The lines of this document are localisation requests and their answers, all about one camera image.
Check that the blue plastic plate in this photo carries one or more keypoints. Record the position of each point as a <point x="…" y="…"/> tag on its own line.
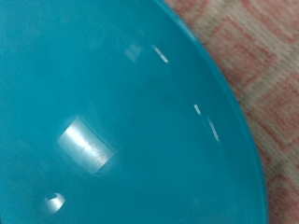
<point x="124" y="109"/>

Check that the pink checkered cloth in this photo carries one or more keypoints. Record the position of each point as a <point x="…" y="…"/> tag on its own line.
<point x="267" y="62"/>

